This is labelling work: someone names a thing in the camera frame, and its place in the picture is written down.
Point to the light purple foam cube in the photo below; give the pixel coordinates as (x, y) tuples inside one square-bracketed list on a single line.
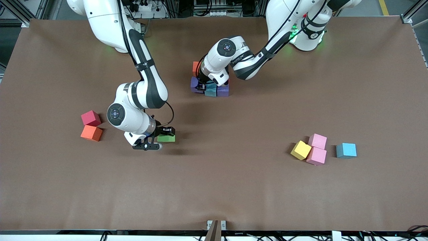
[(223, 91)]

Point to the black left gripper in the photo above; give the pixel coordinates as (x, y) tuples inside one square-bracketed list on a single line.
[(201, 82)]

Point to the dark purple foam cube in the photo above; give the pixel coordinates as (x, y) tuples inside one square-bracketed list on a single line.
[(194, 85)]

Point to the aluminium frame profile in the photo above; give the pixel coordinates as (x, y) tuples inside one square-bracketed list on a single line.
[(407, 19), (19, 13)]

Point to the crimson foam cube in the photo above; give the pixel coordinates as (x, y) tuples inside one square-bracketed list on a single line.
[(90, 117)]

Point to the orange foam cube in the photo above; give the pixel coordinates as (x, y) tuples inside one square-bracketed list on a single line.
[(195, 68), (91, 132)]

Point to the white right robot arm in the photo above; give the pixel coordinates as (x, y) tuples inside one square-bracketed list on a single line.
[(133, 117)]

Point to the white tag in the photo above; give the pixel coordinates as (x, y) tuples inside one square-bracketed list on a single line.
[(336, 236)]

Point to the metal equipment rack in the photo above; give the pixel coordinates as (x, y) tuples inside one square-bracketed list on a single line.
[(217, 6)]

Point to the pink foam cube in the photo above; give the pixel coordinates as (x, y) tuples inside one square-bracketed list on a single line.
[(318, 140), (316, 155)]

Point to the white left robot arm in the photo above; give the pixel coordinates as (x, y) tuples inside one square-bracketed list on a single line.
[(220, 63)]

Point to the metal bracket with brown post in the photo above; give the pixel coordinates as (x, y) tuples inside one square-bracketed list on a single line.
[(216, 231)]

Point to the white power strip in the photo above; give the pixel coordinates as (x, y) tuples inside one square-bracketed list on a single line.
[(157, 14)]

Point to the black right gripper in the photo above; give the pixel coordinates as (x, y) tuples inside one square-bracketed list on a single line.
[(163, 130)]

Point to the brown table cover sheet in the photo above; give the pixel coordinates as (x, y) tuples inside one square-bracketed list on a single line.
[(214, 184)]

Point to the green foam cube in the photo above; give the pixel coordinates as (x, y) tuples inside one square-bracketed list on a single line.
[(166, 138)]

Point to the blue foam cube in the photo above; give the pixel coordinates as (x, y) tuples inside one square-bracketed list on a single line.
[(346, 150), (211, 89)]

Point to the yellow foam cube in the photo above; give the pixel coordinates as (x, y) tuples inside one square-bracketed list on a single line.
[(301, 149)]

